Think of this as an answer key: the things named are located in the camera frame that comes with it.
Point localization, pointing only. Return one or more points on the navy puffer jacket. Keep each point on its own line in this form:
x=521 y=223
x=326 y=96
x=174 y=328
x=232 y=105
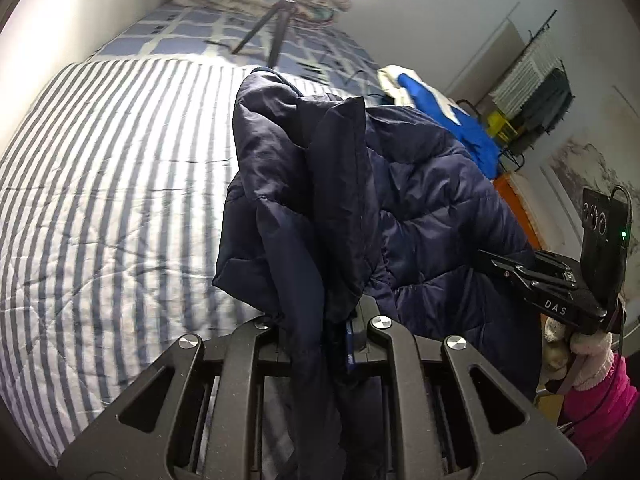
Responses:
x=400 y=200

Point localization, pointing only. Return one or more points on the black clothes rack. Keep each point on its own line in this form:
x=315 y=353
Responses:
x=515 y=152

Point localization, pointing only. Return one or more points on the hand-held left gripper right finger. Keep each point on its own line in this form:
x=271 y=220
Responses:
x=351 y=347

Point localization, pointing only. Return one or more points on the person's right hand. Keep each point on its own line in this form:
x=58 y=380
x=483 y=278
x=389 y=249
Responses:
x=590 y=355

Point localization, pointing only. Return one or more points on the dark hanging garment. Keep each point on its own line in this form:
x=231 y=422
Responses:
x=547 y=95

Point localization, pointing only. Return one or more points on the orange stool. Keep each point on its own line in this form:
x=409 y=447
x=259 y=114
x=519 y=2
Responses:
x=515 y=200

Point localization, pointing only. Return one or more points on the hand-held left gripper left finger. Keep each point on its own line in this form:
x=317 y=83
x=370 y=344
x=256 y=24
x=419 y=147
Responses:
x=250 y=350

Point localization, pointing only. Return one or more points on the striped hanging towel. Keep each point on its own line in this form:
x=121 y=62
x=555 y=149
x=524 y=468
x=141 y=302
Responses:
x=520 y=80

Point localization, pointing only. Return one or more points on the black tripod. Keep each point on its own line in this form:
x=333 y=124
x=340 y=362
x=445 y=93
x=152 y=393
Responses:
x=282 y=15

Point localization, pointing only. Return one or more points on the white garment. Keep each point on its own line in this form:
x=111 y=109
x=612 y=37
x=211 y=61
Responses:
x=390 y=82

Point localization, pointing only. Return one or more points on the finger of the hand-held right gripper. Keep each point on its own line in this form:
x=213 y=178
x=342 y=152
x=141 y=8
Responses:
x=505 y=266

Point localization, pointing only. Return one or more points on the blue white striped blanket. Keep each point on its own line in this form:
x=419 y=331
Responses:
x=125 y=185

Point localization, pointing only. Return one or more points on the blue checked bed sheet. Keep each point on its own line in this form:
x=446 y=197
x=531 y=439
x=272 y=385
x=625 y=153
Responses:
x=200 y=40

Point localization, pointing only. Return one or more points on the bright blue garment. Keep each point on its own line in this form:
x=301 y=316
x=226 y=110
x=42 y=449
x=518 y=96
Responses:
x=475 y=140

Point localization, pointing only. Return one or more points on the yellow box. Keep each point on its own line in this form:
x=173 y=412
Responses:
x=500 y=127

